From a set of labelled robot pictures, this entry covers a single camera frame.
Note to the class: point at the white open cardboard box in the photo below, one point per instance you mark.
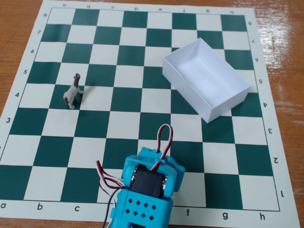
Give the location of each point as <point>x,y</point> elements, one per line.
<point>209,76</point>

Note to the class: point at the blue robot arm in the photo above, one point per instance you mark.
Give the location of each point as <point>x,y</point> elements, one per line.
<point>142,209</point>

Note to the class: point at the grey and white toy horse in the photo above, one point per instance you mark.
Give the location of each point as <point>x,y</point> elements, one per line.
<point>71,92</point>

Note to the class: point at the green and white chess mat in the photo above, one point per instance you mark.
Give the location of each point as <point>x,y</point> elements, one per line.
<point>156,114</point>

